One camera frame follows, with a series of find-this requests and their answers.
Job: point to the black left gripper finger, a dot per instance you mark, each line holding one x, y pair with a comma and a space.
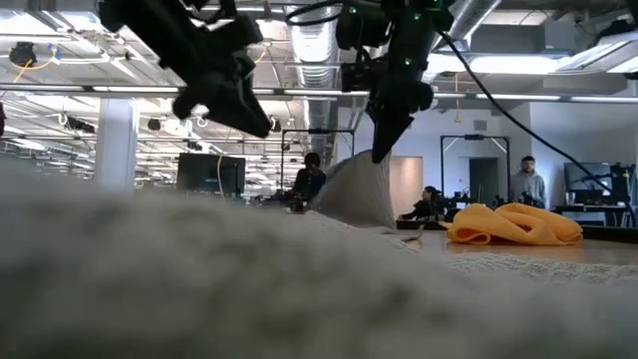
229, 107
256, 109

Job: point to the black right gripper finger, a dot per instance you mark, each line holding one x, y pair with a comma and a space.
398, 128
380, 134

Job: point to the small grey waffle towel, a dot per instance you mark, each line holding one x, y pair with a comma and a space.
359, 194

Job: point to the orange microfiber towel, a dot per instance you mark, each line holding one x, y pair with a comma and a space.
513, 224

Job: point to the large grey waffle towel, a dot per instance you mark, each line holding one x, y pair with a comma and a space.
249, 289

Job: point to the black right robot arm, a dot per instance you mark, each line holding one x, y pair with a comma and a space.
414, 35

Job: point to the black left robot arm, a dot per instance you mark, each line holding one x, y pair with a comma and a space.
149, 25

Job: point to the pale doorway panel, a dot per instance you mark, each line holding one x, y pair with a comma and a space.
406, 184

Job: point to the black monitor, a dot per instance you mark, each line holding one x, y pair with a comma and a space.
199, 174

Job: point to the round black ceiling speaker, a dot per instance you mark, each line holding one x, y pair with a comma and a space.
153, 124

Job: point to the long ceiling light bar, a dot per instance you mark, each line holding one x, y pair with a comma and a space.
134, 90

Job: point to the person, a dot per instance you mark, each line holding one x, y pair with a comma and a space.
528, 187
423, 207
309, 184

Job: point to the dark door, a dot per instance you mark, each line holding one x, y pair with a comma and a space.
483, 182

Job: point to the bright ceiling light panel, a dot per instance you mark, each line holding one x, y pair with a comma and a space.
498, 64

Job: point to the white building column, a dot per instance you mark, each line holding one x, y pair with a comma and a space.
117, 144

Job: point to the grey desk monitor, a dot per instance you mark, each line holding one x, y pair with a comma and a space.
583, 177

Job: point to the white ceiling light fixture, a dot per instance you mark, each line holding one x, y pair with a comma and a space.
598, 52

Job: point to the dark office desk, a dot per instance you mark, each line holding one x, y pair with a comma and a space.
588, 209

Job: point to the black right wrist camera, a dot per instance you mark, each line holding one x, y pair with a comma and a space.
356, 77

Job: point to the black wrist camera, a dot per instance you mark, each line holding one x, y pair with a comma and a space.
246, 31
356, 77

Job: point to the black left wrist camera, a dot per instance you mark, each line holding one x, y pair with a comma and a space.
246, 31

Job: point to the ribbed silver air duct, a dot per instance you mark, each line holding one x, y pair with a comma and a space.
314, 45

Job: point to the silver spiral air duct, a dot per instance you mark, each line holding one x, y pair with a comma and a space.
473, 15

